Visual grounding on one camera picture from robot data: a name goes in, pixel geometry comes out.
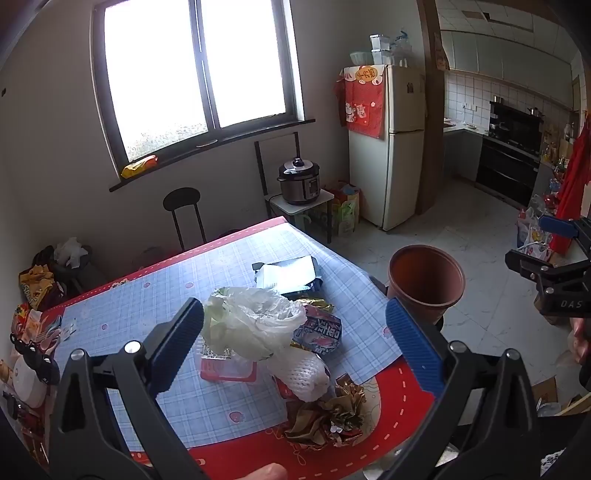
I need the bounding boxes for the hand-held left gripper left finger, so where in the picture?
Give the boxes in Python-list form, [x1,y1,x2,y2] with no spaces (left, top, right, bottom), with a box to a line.
[48,298,208,480]

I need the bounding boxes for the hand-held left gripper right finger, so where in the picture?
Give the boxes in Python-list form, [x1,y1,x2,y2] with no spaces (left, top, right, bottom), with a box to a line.
[383,298,541,480]

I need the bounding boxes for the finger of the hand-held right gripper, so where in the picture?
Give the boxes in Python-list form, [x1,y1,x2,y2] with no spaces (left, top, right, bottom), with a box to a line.
[539,215,591,254]
[505,249,591,288]

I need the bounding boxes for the clear plastic container red label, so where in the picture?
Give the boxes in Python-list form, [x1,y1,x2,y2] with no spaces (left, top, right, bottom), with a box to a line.
[200,339,258,383]

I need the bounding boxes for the brown plastic flower pot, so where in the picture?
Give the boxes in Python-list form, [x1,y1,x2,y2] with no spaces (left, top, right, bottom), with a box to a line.
[387,244,466,326]

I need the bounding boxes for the printed snack wrapper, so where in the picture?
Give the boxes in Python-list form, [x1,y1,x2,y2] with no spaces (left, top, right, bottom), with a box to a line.
[290,310,343,357]

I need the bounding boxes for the gold foil bag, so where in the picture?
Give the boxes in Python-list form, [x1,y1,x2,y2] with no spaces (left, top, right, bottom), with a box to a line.
[294,298,335,317]

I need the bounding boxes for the gold wrapper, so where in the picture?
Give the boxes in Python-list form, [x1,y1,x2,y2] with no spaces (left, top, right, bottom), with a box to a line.
[283,375,369,449]

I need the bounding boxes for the white foam fruit net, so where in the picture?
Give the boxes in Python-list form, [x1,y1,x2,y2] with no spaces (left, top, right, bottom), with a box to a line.
[270,346,331,402]

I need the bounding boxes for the dark blue carton box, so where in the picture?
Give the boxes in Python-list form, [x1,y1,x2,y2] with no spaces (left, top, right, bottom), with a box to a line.
[252,255,324,299]

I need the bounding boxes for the person's right hand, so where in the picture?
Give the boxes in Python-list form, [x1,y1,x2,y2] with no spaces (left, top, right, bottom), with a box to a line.
[570,318,591,370]

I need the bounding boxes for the person's left hand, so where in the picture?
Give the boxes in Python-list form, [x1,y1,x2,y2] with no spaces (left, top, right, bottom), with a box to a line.
[240,463,288,480]

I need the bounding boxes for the pile of plastic shopping bags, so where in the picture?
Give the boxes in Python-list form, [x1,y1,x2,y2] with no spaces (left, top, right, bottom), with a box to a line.
[516,194,555,259]

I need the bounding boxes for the red hanging garment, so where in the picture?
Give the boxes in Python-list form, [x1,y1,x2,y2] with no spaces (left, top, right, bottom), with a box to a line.
[551,113,591,257]

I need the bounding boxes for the blue plaid tablecloth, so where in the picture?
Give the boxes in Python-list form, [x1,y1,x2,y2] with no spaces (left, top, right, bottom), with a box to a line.
[53,224,403,453]

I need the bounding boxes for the black oven stove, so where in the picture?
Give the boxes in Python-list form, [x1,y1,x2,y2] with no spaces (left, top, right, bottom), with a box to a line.
[475,134,541,209]

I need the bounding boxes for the shelf of packaged goods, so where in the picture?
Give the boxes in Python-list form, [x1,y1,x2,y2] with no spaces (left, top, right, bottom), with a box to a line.
[538,122,583,195]

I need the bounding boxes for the cardboard box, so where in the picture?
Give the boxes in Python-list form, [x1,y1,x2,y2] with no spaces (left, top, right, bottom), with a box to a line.
[531,376,591,418]

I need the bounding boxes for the black range hood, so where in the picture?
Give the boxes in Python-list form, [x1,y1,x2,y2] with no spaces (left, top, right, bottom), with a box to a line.
[489,102,544,139]

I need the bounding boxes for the black bag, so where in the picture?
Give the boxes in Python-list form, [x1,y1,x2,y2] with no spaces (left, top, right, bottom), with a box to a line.
[44,244,107,296]

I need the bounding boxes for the grey lower kitchen cabinet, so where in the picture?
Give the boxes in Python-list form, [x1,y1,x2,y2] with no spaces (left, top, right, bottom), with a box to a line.
[443,124,485,183]

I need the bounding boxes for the green white plastic bag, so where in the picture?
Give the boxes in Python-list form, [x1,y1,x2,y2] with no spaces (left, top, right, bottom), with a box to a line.
[330,200,360,237]

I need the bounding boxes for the crumpled white plastic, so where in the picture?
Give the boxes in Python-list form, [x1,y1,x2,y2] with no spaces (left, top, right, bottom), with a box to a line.
[54,237,88,268]

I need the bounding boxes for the black round-back chair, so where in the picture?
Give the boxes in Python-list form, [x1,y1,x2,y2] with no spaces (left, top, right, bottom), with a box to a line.
[163,187,207,252]

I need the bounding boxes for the red snack packets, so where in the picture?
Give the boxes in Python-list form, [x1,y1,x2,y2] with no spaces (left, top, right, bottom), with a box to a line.
[11,302,65,352]

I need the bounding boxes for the cream refrigerator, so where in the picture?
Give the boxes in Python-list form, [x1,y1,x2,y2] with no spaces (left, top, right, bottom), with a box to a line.
[344,64,426,232]

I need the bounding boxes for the yellow snack bag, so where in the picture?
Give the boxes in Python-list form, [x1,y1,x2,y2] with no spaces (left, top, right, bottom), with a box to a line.
[18,264,56,309]

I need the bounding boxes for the red shopping bag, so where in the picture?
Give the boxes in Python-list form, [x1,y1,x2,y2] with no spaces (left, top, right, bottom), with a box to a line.
[323,181,362,217]

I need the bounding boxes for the small white side table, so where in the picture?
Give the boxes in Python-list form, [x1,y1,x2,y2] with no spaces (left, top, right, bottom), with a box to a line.
[264,188,335,245]

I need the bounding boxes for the grey upper kitchen cabinets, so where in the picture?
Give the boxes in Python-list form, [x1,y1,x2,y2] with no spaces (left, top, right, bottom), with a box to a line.
[436,25,580,112]

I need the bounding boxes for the yellow orange bag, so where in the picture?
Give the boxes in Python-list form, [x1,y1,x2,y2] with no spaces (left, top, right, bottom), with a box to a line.
[121,155,158,180]

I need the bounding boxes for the steel pressure cooker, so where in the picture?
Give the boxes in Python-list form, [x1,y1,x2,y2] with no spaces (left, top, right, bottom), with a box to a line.
[277,157,322,206]

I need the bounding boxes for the red printed fridge cloth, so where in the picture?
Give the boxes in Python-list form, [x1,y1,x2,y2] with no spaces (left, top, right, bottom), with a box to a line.
[341,65,389,139]

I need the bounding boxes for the clear plastic bags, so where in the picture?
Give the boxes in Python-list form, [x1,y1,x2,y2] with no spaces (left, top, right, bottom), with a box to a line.
[392,30,416,68]

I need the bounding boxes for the white storage boxes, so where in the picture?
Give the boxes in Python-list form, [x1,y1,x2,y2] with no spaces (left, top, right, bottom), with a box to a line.
[369,34,394,65]

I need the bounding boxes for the dark framed window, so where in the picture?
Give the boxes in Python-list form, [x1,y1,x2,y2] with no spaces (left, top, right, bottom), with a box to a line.
[90,0,317,192]

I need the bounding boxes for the red yellow wall hanging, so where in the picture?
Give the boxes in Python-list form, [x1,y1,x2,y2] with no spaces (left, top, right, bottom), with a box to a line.
[433,32,451,72]

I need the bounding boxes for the dark wooden chair frame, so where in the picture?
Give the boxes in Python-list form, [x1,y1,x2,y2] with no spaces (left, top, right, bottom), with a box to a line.
[254,132,301,197]

